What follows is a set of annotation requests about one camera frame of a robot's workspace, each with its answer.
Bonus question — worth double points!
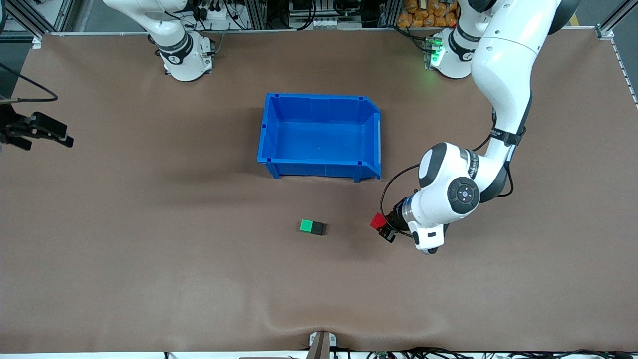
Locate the blue plastic bin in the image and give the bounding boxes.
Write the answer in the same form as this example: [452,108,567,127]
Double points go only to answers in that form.
[257,93,383,183]

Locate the orange snack bags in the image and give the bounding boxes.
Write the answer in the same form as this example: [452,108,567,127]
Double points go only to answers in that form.
[397,0,462,29]

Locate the white power strip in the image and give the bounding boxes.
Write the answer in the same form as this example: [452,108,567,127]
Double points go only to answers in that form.
[192,2,235,31]

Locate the black equipment box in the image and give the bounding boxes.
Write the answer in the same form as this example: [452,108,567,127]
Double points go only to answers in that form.
[288,0,367,29]

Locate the white perforated edge strip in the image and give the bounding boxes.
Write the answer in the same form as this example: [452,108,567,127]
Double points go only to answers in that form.
[609,37,638,108]

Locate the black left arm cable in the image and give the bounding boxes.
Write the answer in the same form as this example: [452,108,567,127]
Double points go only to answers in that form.
[380,112,515,237]

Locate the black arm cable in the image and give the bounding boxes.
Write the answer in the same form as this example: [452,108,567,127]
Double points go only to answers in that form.
[380,112,515,237]
[0,62,59,104]

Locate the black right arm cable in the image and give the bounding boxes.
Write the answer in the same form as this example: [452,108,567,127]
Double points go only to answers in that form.
[0,62,59,104]

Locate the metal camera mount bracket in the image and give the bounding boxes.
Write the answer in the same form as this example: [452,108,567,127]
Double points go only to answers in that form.
[307,331,338,359]

